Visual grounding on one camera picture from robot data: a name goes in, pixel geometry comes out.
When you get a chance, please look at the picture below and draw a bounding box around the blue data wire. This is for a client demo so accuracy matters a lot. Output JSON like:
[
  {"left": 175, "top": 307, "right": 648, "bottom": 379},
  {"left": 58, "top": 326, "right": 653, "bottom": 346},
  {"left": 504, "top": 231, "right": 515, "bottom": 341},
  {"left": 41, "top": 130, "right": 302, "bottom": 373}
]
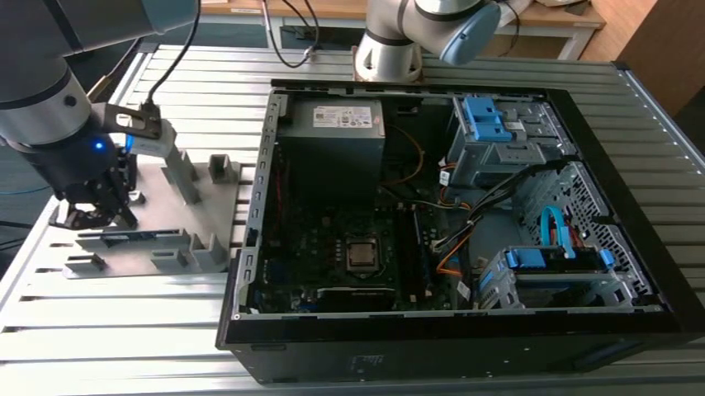
[{"left": 539, "top": 205, "right": 579, "bottom": 260}]

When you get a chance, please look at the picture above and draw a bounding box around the orange power wire bundle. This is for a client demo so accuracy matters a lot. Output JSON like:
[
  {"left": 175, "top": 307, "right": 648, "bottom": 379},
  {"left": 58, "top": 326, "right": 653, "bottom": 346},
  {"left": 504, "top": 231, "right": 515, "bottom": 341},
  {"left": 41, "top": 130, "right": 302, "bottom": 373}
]
[{"left": 437, "top": 235, "right": 471, "bottom": 278}]

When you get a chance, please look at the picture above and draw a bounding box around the black cable bundle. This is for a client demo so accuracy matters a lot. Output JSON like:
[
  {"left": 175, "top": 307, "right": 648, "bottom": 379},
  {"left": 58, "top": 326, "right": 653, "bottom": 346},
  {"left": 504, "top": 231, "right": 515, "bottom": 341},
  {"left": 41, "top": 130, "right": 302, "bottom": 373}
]
[{"left": 434, "top": 161, "right": 571, "bottom": 249}]

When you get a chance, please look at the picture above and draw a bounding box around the black hanging cable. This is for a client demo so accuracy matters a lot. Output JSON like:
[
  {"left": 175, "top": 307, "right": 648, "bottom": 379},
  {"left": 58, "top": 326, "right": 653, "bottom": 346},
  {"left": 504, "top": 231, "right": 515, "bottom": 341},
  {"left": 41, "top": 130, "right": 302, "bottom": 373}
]
[{"left": 262, "top": 0, "right": 328, "bottom": 70}]

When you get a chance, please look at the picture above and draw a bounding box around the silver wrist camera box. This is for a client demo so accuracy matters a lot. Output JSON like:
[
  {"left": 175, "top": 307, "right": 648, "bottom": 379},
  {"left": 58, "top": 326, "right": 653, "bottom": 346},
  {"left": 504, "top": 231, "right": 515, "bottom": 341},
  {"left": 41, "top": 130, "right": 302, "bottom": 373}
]
[{"left": 123, "top": 119, "right": 179, "bottom": 158}]

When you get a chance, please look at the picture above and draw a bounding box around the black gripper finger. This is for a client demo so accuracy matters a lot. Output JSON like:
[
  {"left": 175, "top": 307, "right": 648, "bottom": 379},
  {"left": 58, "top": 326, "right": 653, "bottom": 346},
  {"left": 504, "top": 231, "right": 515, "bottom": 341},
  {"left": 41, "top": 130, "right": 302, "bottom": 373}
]
[
  {"left": 102, "top": 167, "right": 141, "bottom": 230},
  {"left": 47, "top": 198, "right": 115, "bottom": 231}
]

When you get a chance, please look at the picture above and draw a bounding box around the dark green motherboard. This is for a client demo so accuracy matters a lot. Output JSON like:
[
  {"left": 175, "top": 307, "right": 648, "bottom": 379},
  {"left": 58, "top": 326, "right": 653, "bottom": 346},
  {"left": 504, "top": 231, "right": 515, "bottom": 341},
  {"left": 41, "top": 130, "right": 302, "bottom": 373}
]
[{"left": 257, "top": 197, "right": 463, "bottom": 314}]

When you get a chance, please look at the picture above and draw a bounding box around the red wire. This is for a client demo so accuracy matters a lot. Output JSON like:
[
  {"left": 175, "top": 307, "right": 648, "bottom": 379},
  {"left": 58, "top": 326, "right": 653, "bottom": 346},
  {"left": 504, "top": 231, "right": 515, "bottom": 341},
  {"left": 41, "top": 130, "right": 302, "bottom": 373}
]
[{"left": 274, "top": 158, "right": 290, "bottom": 220}]

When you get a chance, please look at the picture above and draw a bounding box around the blue floor cable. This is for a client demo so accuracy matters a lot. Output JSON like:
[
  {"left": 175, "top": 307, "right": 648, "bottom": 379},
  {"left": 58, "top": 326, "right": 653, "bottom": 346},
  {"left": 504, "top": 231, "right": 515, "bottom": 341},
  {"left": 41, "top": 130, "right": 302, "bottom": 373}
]
[{"left": 0, "top": 183, "right": 54, "bottom": 197}]

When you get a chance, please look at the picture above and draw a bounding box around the silver CPU in socket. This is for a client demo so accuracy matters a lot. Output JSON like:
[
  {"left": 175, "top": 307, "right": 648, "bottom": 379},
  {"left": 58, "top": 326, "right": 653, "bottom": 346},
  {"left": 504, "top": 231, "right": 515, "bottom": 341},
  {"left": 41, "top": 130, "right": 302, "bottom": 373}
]
[{"left": 344, "top": 239, "right": 382, "bottom": 270}]

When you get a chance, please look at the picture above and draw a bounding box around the wooden desk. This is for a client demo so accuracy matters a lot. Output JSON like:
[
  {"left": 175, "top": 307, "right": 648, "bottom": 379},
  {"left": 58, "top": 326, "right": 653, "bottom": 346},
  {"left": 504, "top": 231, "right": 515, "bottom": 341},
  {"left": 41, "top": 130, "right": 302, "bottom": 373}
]
[{"left": 198, "top": 0, "right": 608, "bottom": 61}]

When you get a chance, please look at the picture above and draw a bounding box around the brown wooden cabinet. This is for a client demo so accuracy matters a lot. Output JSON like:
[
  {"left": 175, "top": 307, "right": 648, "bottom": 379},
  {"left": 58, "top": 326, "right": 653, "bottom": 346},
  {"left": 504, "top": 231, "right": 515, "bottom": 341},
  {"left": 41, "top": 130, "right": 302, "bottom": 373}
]
[{"left": 581, "top": 0, "right": 705, "bottom": 119}]

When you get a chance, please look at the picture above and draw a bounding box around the dark RAM stick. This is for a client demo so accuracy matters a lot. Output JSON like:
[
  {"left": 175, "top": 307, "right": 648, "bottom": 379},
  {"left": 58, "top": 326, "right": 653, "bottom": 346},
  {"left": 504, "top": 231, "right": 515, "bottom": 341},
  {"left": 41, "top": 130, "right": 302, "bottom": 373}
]
[
  {"left": 413, "top": 209, "right": 437, "bottom": 296},
  {"left": 82, "top": 230, "right": 186, "bottom": 243}
]

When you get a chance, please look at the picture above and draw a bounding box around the grey metal drive cage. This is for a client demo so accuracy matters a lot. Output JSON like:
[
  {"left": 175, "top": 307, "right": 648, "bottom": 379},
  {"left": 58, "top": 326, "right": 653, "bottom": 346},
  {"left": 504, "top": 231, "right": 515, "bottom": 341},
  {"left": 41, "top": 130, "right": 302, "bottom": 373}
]
[{"left": 444, "top": 94, "right": 581, "bottom": 191}]

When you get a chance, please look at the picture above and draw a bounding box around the blue disk carrier with disk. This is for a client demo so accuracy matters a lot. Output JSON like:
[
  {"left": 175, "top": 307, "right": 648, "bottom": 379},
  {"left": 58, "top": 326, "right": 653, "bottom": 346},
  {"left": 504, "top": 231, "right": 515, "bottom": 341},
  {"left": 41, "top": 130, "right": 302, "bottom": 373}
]
[{"left": 504, "top": 246, "right": 617, "bottom": 274}]

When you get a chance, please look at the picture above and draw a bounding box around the black open PC case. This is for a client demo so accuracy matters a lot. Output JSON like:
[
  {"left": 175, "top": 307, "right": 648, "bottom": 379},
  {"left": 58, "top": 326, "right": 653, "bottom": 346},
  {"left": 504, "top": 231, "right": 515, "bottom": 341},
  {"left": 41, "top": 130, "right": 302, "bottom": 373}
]
[{"left": 214, "top": 78, "right": 690, "bottom": 387}]

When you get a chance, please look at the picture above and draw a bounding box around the thin orange wire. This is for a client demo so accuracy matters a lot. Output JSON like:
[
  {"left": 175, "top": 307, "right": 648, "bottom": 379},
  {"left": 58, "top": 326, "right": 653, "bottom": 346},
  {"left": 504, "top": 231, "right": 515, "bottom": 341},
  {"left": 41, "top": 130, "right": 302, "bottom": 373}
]
[{"left": 384, "top": 123, "right": 426, "bottom": 187}]

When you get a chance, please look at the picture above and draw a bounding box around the black camera cable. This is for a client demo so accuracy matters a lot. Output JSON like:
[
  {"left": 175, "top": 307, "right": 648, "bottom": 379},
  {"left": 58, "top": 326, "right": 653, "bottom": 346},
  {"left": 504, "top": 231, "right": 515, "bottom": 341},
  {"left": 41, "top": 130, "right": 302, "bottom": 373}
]
[{"left": 143, "top": 0, "right": 203, "bottom": 113}]

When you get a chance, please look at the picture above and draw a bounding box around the grey power supply unit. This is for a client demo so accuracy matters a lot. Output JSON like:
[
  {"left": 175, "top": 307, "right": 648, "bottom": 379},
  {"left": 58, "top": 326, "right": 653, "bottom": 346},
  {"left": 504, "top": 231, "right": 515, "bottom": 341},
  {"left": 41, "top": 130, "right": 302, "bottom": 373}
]
[{"left": 278, "top": 97, "right": 388, "bottom": 197}]

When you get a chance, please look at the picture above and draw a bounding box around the black camera bracket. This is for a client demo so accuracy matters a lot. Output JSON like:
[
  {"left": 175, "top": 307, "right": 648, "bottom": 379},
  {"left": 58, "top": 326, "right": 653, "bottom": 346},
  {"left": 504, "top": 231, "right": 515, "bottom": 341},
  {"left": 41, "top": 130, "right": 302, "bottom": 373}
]
[{"left": 102, "top": 102, "right": 167, "bottom": 142}]

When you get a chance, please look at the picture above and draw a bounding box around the black graphics card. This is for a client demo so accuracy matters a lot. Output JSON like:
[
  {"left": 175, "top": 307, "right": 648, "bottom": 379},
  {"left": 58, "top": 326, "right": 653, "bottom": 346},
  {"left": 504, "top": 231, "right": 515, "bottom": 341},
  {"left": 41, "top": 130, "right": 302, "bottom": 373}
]
[{"left": 317, "top": 286, "right": 400, "bottom": 313}]

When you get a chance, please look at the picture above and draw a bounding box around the blue disk carrier latch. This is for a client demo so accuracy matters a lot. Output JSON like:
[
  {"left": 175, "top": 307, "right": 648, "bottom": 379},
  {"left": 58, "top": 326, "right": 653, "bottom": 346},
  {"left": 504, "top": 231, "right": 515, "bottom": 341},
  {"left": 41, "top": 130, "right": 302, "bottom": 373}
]
[{"left": 463, "top": 95, "right": 515, "bottom": 142}]

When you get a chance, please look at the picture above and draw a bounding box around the grey parts rack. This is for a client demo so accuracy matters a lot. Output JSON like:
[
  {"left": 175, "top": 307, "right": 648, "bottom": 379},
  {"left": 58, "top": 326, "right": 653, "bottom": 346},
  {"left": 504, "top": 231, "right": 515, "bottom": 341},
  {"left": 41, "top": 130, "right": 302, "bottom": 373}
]
[{"left": 61, "top": 139, "right": 244, "bottom": 281}]

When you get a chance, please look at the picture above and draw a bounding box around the grey metal disk bay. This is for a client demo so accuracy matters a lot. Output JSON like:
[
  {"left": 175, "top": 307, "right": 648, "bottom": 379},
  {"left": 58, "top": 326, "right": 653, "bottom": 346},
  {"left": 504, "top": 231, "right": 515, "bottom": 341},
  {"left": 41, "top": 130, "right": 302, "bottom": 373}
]
[{"left": 476, "top": 247, "right": 636, "bottom": 310}]

